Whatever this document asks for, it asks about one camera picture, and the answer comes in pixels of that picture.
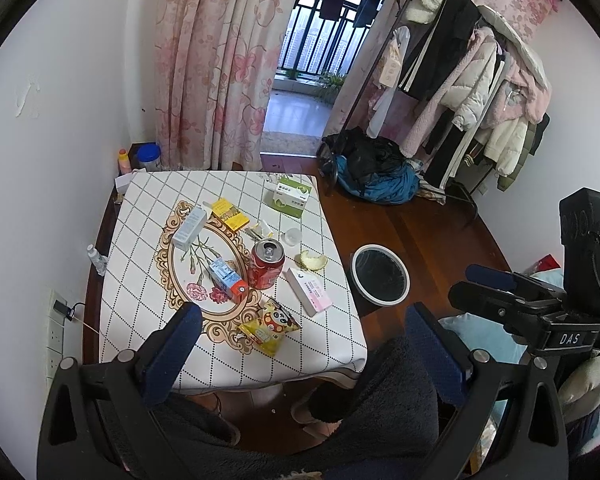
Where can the blue black clothes pile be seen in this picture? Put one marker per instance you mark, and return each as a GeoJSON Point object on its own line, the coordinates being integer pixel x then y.
{"type": "Point", "coordinates": [371, 169]}

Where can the red soda can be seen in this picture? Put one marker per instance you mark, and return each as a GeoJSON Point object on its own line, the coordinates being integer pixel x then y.
{"type": "Point", "coordinates": [266, 263]}

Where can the clear plastic cup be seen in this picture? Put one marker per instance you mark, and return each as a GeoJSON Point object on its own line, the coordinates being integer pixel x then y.
{"type": "Point", "coordinates": [292, 237]}

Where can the black wall charger plug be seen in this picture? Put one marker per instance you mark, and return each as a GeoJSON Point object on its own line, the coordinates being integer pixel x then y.
{"type": "Point", "coordinates": [64, 310]}

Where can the grey cosmetic carton box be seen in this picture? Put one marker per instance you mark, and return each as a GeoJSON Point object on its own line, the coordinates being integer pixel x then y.
{"type": "Point", "coordinates": [189, 228]}

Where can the orange small bottle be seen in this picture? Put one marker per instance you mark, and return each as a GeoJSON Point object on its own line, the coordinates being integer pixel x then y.
{"type": "Point", "coordinates": [124, 163]}

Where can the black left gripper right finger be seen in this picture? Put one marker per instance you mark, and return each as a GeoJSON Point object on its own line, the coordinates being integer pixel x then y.
{"type": "Point", "coordinates": [530, 442]}

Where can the green white tissue box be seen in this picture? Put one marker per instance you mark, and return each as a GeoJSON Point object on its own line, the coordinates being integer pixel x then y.
{"type": "Point", "coordinates": [287, 196]}

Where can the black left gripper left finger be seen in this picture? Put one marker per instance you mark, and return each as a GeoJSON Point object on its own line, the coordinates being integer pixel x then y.
{"type": "Point", "coordinates": [98, 421]}

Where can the pink white medicine box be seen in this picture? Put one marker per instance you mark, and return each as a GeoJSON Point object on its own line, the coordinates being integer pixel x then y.
{"type": "Point", "coordinates": [309, 290]}

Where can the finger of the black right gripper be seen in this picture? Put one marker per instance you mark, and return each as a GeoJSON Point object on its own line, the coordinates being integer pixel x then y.
{"type": "Point", "coordinates": [496, 279]}

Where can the clothes rack with coats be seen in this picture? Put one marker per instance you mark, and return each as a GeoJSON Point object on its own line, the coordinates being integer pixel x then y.
{"type": "Point", "coordinates": [454, 84]}

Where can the yellow snack bag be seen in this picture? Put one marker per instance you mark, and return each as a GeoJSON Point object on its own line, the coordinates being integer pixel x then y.
{"type": "Point", "coordinates": [269, 328]}

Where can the white round trash bin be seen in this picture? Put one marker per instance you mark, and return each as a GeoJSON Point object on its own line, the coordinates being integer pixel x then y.
{"type": "Point", "coordinates": [379, 278]}

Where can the blue orange small box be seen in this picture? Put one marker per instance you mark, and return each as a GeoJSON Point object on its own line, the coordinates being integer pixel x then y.
{"type": "Point", "coordinates": [228, 285]}

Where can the checked white tablecloth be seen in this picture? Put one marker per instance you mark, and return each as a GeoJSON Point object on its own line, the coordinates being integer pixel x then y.
{"type": "Point", "coordinates": [147, 279]}

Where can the clear small bottle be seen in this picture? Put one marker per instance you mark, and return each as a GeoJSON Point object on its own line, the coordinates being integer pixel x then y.
{"type": "Point", "coordinates": [98, 260]}

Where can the blue lid jar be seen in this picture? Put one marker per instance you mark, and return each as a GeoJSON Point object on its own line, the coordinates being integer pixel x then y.
{"type": "Point", "coordinates": [149, 156]}

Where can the yellow cigarette box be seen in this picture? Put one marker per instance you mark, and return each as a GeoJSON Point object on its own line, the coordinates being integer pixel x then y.
{"type": "Point", "coordinates": [229, 214]}

